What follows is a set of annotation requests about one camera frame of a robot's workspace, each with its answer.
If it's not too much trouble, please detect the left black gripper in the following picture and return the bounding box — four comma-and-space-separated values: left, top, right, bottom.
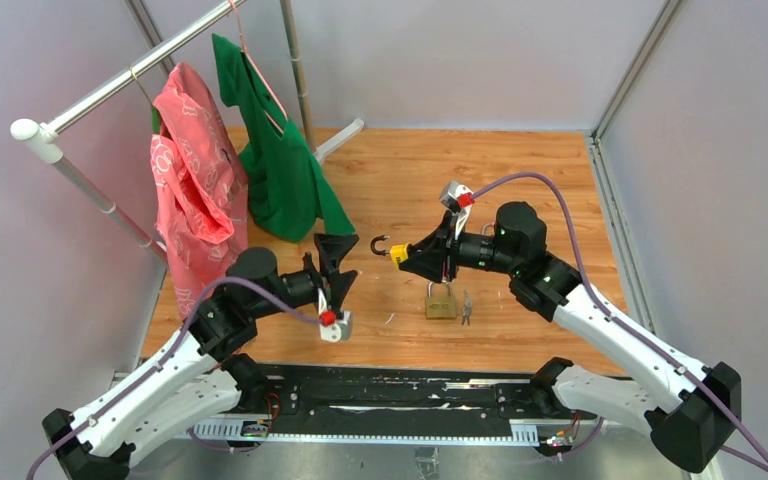
251, 234, 360, 320

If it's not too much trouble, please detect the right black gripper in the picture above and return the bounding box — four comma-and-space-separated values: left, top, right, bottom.
400, 210, 521, 284

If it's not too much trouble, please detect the yellow black padlock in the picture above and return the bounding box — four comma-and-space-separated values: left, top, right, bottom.
370, 235, 412, 269

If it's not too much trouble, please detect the brass padlock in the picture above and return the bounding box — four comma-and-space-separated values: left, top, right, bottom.
425, 282, 458, 320

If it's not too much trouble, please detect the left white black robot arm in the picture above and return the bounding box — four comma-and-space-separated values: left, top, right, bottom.
41, 233, 359, 479

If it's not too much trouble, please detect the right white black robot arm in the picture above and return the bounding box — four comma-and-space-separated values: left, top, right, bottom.
389, 201, 742, 473

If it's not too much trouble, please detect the green garment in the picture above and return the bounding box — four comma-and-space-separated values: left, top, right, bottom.
212, 34, 355, 242

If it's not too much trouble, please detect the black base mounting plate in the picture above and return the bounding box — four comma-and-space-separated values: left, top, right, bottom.
259, 363, 574, 442

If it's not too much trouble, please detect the pink patterned garment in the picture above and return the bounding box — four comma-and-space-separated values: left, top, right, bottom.
149, 62, 248, 317

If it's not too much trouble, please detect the pink clothes hanger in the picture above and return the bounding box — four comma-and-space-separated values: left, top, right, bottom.
226, 0, 290, 134

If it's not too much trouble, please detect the white metal clothes rack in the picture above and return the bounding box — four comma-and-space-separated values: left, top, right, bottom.
9, 0, 366, 266

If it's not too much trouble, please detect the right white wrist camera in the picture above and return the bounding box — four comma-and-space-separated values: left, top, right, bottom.
439, 180, 475, 240

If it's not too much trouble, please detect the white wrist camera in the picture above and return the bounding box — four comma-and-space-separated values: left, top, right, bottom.
439, 180, 475, 240
317, 290, 352, 343

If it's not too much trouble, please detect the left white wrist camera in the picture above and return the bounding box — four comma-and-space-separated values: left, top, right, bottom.
317, 290, 352, 343

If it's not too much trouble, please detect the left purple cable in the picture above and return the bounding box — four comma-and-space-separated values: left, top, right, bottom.
26, 276, 338, 480

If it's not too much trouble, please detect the purple cable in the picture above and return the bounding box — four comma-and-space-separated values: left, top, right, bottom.
26, 276, 338, 480
456, 172, 768, 480

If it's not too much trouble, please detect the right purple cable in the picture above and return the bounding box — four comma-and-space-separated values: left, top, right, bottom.
456, 172, 768, 480

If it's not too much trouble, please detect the aluminium frame rail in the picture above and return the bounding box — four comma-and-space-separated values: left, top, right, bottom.
588, 0, 684, 297

